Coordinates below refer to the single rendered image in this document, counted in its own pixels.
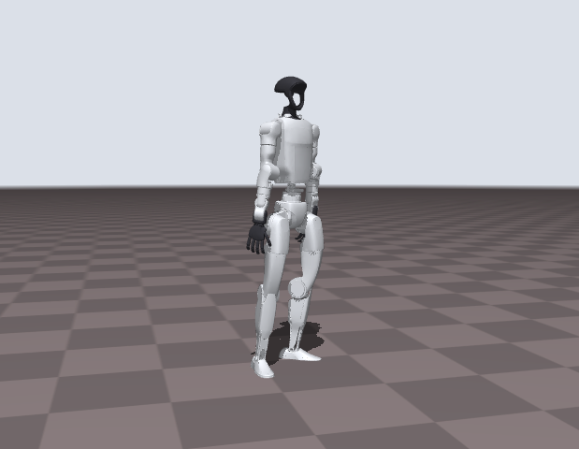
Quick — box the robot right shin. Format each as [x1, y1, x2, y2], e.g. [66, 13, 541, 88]
[255, 284, 277, 364]

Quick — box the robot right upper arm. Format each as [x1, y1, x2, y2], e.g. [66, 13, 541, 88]
[259, 121, 282, 181]

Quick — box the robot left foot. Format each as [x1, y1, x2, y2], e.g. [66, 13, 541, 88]
[279, 347, 322, 361]

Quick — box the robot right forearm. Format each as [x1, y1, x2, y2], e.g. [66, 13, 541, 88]
[253, 165, 273, 221]

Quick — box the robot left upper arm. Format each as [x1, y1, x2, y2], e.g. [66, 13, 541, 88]
[310, 123, 322, 179]

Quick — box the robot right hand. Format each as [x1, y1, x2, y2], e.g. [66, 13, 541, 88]
[247, 211, 271, 254]

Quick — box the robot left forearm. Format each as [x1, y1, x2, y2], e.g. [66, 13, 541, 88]
[305, 176, 320, 213]

